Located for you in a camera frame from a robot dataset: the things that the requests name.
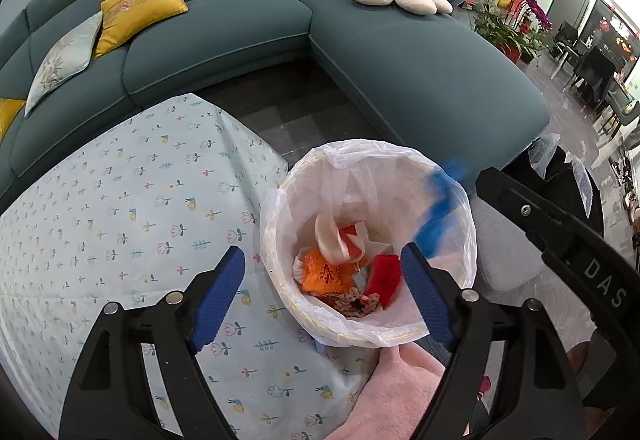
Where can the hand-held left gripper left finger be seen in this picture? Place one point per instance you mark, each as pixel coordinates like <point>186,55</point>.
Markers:
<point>220,300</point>

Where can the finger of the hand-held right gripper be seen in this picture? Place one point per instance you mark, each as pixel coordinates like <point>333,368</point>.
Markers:
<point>525,210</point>

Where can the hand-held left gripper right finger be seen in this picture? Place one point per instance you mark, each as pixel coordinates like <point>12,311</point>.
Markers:
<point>430,295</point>

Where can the blue plastic wrapper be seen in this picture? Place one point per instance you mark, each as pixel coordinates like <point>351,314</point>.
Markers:
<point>437,215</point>

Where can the round bin with white liner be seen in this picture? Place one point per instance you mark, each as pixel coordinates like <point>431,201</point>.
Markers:
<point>310,190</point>

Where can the person's right hand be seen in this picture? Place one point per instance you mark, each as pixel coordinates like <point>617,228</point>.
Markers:
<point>582,362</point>

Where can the red packet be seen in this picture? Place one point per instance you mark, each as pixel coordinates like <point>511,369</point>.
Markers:
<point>385,277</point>

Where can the black bag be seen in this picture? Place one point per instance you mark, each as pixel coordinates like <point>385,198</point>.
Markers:
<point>567,175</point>

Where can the clear plastic bag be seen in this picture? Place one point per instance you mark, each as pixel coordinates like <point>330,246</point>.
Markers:
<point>545,152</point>

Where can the brown patterned wrapper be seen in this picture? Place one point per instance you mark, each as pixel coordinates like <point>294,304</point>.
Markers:
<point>355,304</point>

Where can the red and white carton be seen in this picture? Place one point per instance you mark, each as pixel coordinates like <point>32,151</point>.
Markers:
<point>357,240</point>

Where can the pink towel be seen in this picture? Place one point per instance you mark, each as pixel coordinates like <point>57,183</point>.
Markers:
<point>400,395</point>

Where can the orange packet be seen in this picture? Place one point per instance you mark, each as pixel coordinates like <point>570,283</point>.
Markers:
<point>325,277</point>

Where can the white round lid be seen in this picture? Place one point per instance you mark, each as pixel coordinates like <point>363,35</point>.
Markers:
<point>327,235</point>

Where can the floral printed tablecloth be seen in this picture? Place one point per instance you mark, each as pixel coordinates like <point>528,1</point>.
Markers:
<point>125,220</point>

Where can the dark dining table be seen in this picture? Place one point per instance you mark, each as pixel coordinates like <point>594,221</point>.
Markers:
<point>597,70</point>

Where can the red plant pot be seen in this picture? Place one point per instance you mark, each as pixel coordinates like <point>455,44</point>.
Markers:
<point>514,52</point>

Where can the black chair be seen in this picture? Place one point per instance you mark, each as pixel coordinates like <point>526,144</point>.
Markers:
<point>567,32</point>

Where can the purple orchid plant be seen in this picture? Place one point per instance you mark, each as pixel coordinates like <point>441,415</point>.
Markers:
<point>500,27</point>

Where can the teal sectional sofa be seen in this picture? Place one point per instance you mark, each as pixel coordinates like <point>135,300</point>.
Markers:
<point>400,60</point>

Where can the small yellow cushion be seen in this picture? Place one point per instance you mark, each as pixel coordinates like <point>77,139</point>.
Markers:
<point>9,117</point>

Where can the light blue embroidered cushion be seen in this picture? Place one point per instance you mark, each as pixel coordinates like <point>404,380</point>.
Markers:
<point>60,60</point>

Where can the large yellow embroidered cushion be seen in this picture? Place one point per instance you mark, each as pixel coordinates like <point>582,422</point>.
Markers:
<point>140,5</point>

